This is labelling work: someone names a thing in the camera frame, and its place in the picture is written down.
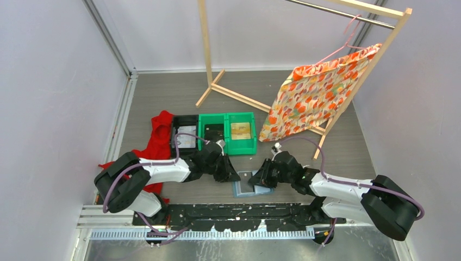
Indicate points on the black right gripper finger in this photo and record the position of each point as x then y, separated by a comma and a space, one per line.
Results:
262, 172
268, 182

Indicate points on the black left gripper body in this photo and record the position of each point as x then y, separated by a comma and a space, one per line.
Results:
210, 168

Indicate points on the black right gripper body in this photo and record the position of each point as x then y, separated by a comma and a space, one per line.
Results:
286, 178

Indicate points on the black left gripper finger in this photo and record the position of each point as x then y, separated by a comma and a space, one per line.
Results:
231, 174
221, 173

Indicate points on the blue card holder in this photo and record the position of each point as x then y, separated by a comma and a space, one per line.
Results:
245, 176

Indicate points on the dark credit card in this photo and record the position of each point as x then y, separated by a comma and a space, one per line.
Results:
246, 188

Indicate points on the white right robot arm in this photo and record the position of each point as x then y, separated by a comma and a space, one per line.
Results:
379, 202

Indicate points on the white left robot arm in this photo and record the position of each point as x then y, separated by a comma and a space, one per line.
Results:
121, 185

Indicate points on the white cards in black bin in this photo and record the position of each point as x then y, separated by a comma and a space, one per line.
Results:
187, 138

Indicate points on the dark cards stack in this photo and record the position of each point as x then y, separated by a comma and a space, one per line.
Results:
214, 132

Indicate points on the green bin with dark cards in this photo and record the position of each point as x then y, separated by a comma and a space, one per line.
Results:
204, 119

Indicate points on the green bin with gold cards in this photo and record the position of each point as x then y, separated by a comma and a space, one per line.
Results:
242, 147

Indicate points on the gold cards stack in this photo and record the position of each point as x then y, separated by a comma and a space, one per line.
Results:
240, 131

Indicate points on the black plastic bin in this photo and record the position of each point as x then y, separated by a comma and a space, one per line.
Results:
182, 120

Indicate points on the red cloth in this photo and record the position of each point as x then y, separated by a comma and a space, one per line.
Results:
158, 146

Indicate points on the floral orange fabric bag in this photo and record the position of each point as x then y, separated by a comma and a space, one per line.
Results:
312, 94

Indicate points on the wooden clothes rack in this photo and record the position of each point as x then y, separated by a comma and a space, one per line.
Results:
238, 38

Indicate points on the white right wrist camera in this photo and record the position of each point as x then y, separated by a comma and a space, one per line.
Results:
276, 149

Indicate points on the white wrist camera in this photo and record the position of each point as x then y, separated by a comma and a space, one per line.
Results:
221, 143
276, 149

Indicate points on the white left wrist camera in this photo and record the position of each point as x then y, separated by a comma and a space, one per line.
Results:
221, 143

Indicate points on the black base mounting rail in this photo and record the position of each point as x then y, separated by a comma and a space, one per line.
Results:
277, 217

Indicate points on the pink wire hanger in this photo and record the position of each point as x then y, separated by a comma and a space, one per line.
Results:
347, 42

